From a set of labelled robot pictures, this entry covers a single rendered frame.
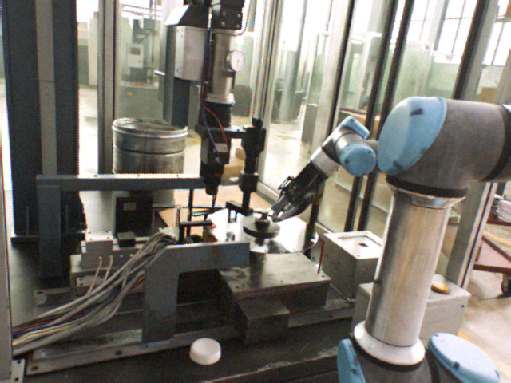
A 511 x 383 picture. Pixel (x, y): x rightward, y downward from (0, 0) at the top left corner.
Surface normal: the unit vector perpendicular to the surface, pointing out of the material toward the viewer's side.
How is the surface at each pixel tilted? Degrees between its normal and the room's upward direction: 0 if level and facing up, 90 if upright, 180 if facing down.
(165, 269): 90
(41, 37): 90
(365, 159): 99
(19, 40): 90
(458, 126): 64
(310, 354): 0
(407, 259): 89
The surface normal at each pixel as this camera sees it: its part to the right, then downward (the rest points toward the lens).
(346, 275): -0.91, 0.02
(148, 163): 0.19, 0.31
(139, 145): -0.05, 0.29
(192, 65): 0.40, 0.31
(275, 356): 0.11, -0.95
